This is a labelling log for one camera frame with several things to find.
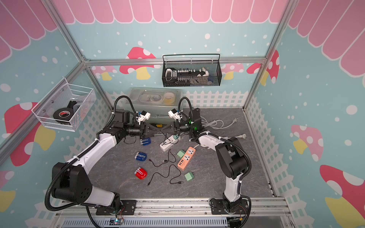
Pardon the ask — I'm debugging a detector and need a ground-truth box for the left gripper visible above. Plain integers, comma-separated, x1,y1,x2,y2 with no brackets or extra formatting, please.
124,121,160,139

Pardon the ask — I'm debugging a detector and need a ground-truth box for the black usb cable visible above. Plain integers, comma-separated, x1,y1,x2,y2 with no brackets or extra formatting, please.
148,149,177,168
146,164,184,186
153,128,175,149

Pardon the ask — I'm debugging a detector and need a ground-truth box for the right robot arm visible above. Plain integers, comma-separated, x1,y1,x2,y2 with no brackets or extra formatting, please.
159,97,252,214

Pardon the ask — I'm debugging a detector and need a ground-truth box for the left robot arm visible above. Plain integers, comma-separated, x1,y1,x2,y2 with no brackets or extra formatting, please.
44,107,151,214

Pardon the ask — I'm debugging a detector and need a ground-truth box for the blue shaver near screwdriver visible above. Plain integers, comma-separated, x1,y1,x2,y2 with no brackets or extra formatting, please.
140,137,151,146

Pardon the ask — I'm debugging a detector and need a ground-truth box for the yellow black screwdriver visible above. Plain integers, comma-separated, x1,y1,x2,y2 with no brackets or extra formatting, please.
151,123,163,128

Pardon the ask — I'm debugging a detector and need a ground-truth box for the white power strip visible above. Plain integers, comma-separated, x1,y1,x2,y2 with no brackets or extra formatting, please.
160,135,179,152

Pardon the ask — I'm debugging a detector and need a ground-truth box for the green adapter beside orange strip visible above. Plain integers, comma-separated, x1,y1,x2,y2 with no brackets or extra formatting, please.
177,150,185,159

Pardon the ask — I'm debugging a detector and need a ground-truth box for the green translucent storage box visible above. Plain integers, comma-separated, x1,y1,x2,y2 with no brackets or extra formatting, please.
127,87,183,125

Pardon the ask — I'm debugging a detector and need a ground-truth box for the orange power strip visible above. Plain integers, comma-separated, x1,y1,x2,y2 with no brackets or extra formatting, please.
177,147,196,171

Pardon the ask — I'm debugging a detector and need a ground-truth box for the green adapter front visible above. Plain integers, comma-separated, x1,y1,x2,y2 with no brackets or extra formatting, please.
184,172,194,181

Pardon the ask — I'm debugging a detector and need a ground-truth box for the black tape roll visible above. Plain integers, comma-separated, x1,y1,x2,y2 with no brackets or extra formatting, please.
53,107,74,124

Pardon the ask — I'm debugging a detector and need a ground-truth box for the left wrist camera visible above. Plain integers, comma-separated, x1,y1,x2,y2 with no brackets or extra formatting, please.
137,111,151,124

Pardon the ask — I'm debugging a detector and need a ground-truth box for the white power cord rear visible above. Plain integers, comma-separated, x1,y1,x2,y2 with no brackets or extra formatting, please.
199,116,240,131

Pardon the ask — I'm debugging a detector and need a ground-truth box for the white power cord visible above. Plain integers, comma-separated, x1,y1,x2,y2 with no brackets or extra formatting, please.
199,116,240,131
205,133,248,143

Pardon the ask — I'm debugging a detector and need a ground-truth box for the black USB cable front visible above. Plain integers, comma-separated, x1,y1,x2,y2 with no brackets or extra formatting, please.
146,164,184,186

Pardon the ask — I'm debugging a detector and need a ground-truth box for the black wire mesh basket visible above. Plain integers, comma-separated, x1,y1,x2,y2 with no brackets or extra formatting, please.
162,54,222,87

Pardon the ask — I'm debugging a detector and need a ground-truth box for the white power cord front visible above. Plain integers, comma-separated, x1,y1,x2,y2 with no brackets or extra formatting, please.
205,133,248,143

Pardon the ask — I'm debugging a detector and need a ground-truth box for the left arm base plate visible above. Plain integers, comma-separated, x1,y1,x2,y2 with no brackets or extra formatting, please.
96,199,137,216

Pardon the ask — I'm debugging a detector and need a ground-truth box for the white wire basket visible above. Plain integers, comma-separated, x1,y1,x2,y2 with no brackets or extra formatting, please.
32,78,97,132

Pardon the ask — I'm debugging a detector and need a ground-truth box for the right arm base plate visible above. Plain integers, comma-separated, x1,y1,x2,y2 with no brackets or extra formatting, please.
209,198,250,215

